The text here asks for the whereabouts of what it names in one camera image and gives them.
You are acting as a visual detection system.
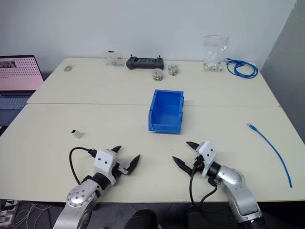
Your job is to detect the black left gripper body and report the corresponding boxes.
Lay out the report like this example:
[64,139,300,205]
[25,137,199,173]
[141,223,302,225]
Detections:
[112,152,129,178]

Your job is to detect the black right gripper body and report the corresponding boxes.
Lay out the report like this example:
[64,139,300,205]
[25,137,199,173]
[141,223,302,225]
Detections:
[191,149,206,175]

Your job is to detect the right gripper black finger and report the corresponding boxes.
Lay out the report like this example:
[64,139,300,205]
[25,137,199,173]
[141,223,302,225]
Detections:
[172,156,193,177]
[185,141,200,151]

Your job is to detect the small white connector piece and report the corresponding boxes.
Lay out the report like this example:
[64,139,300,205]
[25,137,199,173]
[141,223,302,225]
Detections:
[70,128,85,140]

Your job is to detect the blue plastic storage bin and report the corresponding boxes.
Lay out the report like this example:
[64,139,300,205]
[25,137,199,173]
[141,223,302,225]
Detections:
[148,89,186,135]

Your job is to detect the dark rounded shape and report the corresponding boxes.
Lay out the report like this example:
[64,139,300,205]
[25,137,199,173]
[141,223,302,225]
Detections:
[123,208,159,229]

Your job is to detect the clear jar of colourful pins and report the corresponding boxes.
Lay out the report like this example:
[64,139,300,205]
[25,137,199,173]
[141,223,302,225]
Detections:
[168,63,180,77]
[152,68,164,82]

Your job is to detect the clear plastic parts box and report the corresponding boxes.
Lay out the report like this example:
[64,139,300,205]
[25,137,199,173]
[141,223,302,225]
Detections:
[102,50,124,67]

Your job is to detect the black handheld remote controller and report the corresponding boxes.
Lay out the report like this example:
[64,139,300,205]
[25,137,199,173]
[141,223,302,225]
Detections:
[125,54,165,71]

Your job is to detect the clear bag of white connectors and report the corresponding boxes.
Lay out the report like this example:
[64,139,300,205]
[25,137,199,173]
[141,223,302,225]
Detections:
[203,35,230,73]

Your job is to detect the open grey laptop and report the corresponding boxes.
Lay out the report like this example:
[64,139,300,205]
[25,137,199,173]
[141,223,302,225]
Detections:
[0,55,45,127]

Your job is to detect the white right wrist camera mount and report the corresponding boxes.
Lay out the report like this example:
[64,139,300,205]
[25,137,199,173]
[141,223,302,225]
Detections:
[198,141,218,178]

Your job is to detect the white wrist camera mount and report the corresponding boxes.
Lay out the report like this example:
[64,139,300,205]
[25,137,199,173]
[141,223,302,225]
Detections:
[93,149,119,187]
[198,141,218,178]

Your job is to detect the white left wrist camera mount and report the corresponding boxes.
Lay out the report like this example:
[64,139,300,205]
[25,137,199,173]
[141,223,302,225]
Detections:
[93,149,119,187]

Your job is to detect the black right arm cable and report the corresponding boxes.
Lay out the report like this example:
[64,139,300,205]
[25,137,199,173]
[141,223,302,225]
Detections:
[189,160,219,210]

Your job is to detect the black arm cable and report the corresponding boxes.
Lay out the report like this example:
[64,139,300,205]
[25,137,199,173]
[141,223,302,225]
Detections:
[189,160,219,210]
[69,146,97,186]

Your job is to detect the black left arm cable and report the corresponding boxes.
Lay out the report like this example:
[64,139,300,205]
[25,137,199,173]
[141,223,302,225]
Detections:
[69,146,97,186]

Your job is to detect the short blue Ethernet cable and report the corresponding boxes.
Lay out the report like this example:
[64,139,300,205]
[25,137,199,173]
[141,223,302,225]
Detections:
[246,122,293,188]

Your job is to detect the white floor cables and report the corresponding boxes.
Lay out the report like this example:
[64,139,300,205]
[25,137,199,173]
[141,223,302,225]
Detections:
[0,199,52,228]

